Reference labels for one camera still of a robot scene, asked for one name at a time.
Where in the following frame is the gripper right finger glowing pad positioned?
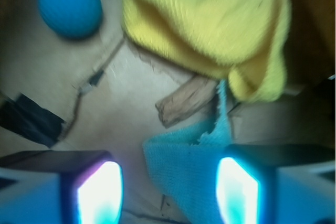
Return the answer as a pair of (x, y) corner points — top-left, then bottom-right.
(216, 144), (335, 223)

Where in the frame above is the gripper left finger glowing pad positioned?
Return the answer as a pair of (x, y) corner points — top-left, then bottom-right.
(1, 151), (123, 223)

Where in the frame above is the light blue woven cloth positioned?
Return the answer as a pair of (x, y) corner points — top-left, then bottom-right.
(143, 80), (232, 223)

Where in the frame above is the yellow woven cloth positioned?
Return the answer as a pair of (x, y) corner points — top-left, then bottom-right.
(122, 0), (291, 102)

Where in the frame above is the crumpled brown paper bag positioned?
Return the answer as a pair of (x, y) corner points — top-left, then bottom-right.
(1, 0), (335, 220)

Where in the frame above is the brown wood piece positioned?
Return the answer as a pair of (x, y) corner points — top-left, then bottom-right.
(155, 75), (219, 129)

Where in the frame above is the blue dimpled ball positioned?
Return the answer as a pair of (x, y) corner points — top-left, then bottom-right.
(37, 0), (103, 40)

